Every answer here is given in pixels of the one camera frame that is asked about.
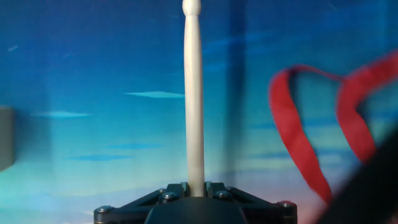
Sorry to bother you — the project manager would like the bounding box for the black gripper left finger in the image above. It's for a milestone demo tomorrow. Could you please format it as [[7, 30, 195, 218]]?
[[94, 182, 189, 224]]

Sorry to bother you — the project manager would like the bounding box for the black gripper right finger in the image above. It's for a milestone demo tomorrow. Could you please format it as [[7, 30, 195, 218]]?
[[205, 182, 298, 224]]

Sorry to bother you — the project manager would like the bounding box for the pale wooden drumstick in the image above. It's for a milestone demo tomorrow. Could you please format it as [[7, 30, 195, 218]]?
[[182, 0, 205, 197]]

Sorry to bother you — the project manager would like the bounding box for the small wooden stick rest block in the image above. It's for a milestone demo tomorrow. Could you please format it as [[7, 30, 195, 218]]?
[[0, 107, 16, 172]]

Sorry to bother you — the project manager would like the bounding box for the sunset forest printed tablecloth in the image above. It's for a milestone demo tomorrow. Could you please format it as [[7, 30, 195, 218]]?
[[0, 0, 398, 224]]

